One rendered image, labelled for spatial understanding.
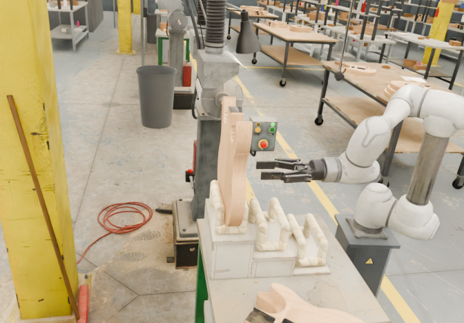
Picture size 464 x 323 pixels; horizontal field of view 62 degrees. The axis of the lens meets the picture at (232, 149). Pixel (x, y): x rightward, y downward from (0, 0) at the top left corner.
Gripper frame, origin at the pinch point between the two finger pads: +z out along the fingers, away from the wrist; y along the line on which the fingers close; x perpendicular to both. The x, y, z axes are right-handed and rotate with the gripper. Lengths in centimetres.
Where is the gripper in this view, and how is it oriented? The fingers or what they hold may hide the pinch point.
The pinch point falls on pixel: (266, 170)
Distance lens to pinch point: 137.0
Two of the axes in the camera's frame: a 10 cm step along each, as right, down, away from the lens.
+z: -9.8, 0.0, -1.7
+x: 0.8, -9.0, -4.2
